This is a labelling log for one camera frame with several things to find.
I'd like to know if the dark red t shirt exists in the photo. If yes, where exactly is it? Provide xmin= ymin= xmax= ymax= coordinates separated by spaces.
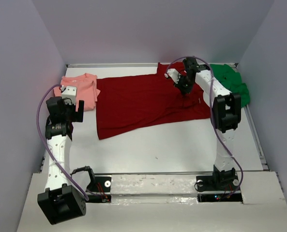
xmin=96 ymin=63 xmax=210 ymax=140

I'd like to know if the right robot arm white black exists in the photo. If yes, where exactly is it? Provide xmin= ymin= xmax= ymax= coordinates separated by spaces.
xmin=166 ymin=56 xmax=241 ymax=192

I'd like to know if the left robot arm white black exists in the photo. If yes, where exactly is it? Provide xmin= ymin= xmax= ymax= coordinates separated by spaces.
xmin=37 ymin=95 xmax=89 ymax=225

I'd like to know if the folded pink t shirt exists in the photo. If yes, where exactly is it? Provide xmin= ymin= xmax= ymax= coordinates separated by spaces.
xmin=60 ymin=73 xmax=101 ymax=111

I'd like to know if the crumpled green t shirt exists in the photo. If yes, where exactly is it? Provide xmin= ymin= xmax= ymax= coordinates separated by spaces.
xmin=210 ymin=64 xmax=250 ymax=108

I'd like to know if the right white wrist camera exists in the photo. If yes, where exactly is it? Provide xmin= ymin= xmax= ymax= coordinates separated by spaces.
xmin=164 ymin=69 xmax=181 ymax=84

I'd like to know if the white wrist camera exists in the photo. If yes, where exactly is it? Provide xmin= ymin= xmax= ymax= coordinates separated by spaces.
xmin=164 ymin=69 xmax=181 ymax=84
xmin=61 ymin=86 xmax=77 ymax=105

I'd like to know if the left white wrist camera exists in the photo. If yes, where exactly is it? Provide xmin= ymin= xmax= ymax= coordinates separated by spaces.
xmin=61 ymin=86 xmax=77 ymax=105

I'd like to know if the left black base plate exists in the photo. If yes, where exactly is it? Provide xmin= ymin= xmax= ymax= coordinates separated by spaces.
xmin=87 ymin=175 xmax=112 ymax=203

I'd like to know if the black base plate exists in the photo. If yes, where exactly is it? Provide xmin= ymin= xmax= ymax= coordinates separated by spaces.
xmin=194 ymin=174 xmax=242 ymax=203
xmin=87 ymin=175 xmax=112 ymax=203

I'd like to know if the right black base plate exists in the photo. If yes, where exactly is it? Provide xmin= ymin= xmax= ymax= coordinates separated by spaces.
xmin=194 ymin=174 xmax=242 ymax=203

